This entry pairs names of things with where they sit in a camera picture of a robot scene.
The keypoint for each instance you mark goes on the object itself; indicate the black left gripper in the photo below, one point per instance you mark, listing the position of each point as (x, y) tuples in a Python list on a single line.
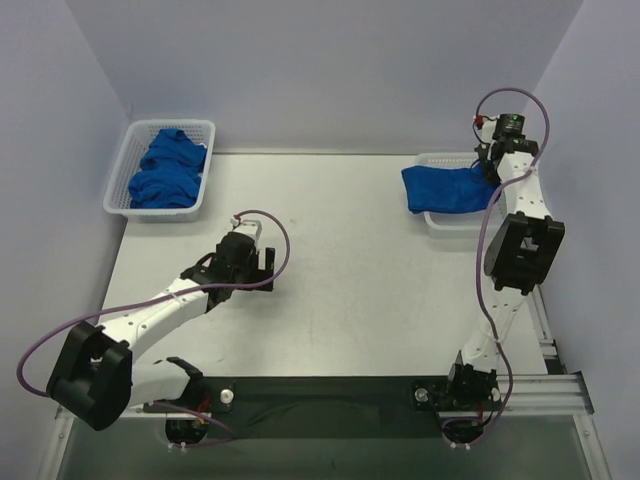
[(267, 269)]

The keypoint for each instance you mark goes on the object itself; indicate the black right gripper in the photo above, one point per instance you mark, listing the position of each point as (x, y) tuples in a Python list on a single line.
[(484, 163)]

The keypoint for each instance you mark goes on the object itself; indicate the blue towel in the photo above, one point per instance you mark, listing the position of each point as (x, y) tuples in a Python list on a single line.
[(445, 190)]

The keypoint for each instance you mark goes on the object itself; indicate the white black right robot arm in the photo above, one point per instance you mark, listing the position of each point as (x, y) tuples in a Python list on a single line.
[(514, 262)]

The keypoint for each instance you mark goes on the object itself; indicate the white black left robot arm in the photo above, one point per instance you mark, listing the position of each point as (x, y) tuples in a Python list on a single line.
[(95, 376)]

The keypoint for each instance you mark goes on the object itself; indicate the crumpled blue towels in basket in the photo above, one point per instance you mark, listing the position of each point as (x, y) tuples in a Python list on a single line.
[(169, 175)]

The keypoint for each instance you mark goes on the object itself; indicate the white perforated right basket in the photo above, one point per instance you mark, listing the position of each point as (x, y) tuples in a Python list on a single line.
[(458, 226)]

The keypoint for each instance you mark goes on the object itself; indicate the white perforated basket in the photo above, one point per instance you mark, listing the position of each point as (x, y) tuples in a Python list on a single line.
[(458, 226), (135, 144)]

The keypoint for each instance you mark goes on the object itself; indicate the white perforated left basket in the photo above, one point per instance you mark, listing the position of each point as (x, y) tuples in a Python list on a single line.
[(135, 144)]

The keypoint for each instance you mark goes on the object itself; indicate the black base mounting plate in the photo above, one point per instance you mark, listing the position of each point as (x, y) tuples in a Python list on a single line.
[(354, 408)]

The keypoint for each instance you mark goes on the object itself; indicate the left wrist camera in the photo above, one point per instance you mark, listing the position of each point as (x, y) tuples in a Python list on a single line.
[(249, 228)]

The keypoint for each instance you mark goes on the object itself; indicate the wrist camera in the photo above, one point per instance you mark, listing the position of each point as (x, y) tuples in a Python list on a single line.
[(249, 228), (489, 129)]

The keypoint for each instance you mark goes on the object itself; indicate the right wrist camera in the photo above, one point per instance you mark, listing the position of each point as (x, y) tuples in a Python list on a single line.
[(489, 129)]

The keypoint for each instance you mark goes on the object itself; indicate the aluminium frame rail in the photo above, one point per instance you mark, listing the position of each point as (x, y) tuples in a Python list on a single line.
[(364, 303)]

